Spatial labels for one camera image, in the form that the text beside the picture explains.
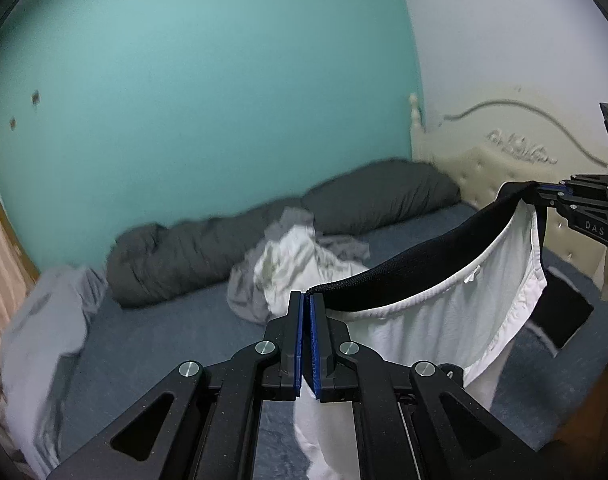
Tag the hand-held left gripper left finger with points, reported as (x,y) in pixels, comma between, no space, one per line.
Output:
(298,340)

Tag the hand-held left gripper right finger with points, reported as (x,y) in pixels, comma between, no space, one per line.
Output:
(315,355)

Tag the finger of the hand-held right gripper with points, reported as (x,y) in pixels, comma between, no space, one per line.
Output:
(584,185)
(579,205)

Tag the white t-shirt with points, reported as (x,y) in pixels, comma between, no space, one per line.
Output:
(294,260)

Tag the white polo shirt black collar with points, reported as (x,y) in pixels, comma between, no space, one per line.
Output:
(434,320)

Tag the grey garment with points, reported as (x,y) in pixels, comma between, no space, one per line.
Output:
(244,295)

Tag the cream tufted headboard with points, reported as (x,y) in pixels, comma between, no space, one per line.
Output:
(484,175)

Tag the bed with blue patterned sheet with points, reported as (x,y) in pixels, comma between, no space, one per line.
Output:
(159,340)

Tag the dark grey duvet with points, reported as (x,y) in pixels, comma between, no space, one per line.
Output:
(184,260)

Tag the light grey blanket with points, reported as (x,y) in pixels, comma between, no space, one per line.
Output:
(39,340)

